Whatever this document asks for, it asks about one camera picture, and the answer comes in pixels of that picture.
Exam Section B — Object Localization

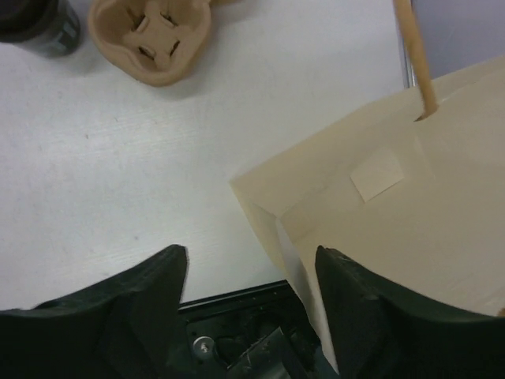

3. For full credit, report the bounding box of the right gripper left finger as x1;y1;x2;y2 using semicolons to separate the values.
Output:
1;245;188;378

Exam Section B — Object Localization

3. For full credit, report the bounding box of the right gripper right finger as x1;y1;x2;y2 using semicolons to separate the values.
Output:
315;246;504;378

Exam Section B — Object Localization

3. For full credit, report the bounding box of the brown paper takeout bag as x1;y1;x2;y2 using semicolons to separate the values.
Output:
228;0;505;374

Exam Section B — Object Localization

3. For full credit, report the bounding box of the brown pulp cup carrier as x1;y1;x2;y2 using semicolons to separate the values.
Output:
88;0;225;87

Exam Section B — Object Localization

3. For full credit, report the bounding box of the grey paper coffee cup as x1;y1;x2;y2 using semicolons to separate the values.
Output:
1;0;81;58

